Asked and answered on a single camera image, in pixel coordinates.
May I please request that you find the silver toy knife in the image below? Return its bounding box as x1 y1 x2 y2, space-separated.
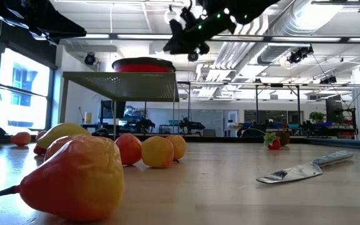
255 150 354 184

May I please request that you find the red-orange toy apple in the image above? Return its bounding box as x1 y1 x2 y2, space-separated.
114 133 143 166

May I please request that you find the yellow toy mango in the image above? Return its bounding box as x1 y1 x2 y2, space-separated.
35 122 91 150

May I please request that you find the black aluminium table frame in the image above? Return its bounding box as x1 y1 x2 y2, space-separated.
0 116 309 145

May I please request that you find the white ring lamp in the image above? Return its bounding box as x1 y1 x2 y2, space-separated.
163 6 182 25

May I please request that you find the red toy strawberry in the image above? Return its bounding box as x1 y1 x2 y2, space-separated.
32 145 47 156
263 131 282 151

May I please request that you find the black ceiling camera cluster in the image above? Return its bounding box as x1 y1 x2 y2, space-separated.
286 45 314 65

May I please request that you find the green potted plant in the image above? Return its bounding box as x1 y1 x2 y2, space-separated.
308 111 326 124

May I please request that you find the pale green perforated metal shelf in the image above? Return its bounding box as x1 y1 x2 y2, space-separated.
59 71 181 138

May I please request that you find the black gantry frame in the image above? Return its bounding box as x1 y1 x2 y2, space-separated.
254 83 302 126

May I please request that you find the black monitor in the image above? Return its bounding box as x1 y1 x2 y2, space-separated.
100 99 127 119

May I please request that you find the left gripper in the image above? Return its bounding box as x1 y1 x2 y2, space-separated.
7 0 88 45

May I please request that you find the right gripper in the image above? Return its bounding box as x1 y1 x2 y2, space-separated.
162 6 242 56

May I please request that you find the red collapsible bowl grey rim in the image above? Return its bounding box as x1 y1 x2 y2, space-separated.
111 56 177 74

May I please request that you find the small orange toy pear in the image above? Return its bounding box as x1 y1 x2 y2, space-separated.
44 133 90 162
141 136 174 169
0 134 126 222

